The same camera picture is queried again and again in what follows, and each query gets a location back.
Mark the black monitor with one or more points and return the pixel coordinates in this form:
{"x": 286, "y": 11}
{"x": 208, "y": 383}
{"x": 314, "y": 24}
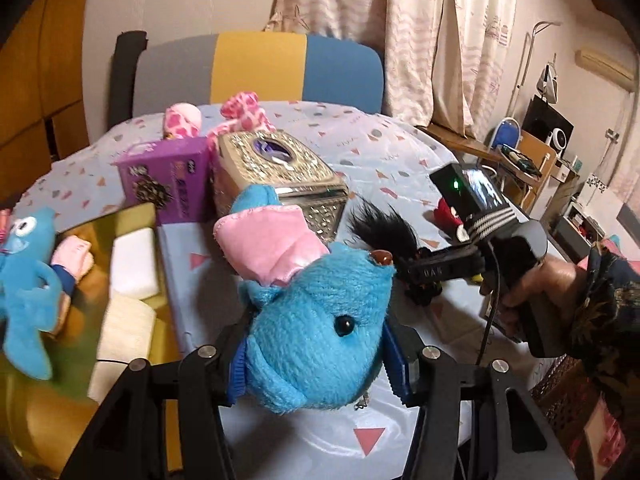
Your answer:
{"x": 545, "y": 123}

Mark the black furry toy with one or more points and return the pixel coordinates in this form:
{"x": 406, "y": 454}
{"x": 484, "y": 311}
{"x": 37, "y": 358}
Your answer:
{"x": 389, "y": 231}

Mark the white wall air conditioner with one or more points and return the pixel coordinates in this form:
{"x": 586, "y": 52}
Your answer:
{"x": 607, "y": 68}

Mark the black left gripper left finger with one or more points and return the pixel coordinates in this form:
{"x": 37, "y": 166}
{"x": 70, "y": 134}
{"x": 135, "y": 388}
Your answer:
{"x": 126, "y": 438}

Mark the blue plush pink ears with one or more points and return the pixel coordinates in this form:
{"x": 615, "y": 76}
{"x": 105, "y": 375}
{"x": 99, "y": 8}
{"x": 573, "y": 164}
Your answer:
{"x": 318, "y": 309}

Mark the grey yellow blue chair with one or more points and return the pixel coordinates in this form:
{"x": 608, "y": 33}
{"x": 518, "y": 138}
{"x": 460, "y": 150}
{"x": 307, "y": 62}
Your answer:
{"x": 210, "y": 69}

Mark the blue folding chair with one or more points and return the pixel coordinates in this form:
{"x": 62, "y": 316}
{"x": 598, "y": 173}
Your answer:
{"x": 507, "y": 132}

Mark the patterned white curtain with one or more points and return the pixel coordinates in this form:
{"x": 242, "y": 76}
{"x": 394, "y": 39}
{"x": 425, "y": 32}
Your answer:
{"x": 443, "y": 59}

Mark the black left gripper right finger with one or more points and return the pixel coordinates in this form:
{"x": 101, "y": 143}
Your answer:
{"x": 477, "y": 420}

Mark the blue smiling plush toy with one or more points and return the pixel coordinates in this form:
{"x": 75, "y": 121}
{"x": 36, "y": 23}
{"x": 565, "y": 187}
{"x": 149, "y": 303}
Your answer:
{"x": 30, "y": 292}

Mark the person's right hand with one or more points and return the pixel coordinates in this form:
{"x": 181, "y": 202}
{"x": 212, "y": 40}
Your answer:
{"x": 560, "y": 281}

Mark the white folded sock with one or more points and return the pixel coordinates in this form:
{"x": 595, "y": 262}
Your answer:
{"x": 122, "y": 344}
{"x": 133, "y": 265}

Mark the patterned white tablecloth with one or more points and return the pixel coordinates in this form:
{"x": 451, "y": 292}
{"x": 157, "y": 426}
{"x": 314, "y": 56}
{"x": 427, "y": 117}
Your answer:
{"x": 325, "y": 158}

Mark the gold storage box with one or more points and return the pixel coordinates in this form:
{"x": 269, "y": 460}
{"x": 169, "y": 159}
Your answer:
{"x": 43, "y": 421}

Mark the pink sock blue label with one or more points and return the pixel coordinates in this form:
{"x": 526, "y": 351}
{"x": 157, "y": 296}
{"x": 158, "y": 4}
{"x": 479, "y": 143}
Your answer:
{"x": 71, "y": 261}

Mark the gripper camera with screen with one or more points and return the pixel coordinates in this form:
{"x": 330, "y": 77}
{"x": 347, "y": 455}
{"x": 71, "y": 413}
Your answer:
{"x": 479, "y": 204}

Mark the wooden wardrobe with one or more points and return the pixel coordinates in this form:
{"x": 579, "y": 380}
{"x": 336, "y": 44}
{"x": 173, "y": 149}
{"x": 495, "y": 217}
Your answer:
{"x": 42, "y": 110}

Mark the purple cardboard box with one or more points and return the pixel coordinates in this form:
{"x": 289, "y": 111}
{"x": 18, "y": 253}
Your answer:
{"x": 172, "y": 175}

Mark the wooden side desk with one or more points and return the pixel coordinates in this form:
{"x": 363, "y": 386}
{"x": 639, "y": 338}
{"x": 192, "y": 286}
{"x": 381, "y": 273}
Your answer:
{"x": 523, "y": 189}

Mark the red christmas sock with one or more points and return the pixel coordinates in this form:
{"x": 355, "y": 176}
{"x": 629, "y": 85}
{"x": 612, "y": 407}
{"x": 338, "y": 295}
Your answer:
{"x": 447, "y": 220}

